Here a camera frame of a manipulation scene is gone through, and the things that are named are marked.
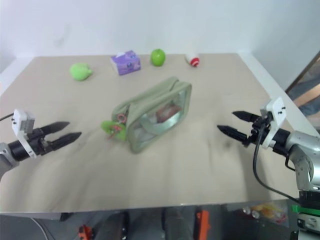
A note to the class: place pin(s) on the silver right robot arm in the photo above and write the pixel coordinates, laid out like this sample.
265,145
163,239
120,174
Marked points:
302,152

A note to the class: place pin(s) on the clear bag of items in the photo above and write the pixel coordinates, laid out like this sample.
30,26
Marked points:
262,212

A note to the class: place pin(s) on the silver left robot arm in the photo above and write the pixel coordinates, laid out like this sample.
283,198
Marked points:
5,156

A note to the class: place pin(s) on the grey machine with black box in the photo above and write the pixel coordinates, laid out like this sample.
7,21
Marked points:
310,212

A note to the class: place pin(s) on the pinkish food piece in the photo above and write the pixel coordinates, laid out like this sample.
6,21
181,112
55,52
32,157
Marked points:
167,112

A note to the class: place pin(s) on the green plush zipper charm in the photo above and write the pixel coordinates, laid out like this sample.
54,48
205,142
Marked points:
113,128

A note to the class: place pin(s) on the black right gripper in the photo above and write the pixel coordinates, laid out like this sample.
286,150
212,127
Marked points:
256,130

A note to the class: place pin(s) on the purple tissue pack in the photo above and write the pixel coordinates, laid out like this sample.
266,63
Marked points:
127,62

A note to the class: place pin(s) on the red and white bottle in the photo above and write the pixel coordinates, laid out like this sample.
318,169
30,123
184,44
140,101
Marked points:
193,60

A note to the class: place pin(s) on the tall orange object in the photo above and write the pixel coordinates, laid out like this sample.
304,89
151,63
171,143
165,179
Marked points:
203,225

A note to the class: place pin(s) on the green apple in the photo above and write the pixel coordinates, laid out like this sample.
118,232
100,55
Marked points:
157,57

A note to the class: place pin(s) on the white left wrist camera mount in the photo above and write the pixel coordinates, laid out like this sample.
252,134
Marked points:
20,120

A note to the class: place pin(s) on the green plastic part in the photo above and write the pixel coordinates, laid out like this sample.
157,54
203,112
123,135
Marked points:
295,208

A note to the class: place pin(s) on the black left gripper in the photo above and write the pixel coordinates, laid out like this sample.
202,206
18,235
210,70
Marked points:
40,143

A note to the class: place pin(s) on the brown wooden frame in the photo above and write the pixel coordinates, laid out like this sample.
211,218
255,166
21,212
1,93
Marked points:
303,71

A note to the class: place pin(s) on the beige tablecloth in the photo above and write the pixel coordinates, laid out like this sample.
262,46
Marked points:
75,175

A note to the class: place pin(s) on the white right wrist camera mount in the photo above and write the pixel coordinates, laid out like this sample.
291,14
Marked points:
276,110

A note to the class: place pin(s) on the green transparent zip pouch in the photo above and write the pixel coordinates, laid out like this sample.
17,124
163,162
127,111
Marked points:
155,117

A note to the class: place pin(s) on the green plush toy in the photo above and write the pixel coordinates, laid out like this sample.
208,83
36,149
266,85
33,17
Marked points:
80,72

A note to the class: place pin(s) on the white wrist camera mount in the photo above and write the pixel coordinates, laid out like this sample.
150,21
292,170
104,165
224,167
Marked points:
276,110
20,120

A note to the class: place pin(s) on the small orange-red object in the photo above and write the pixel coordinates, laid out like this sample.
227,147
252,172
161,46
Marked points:
86,232

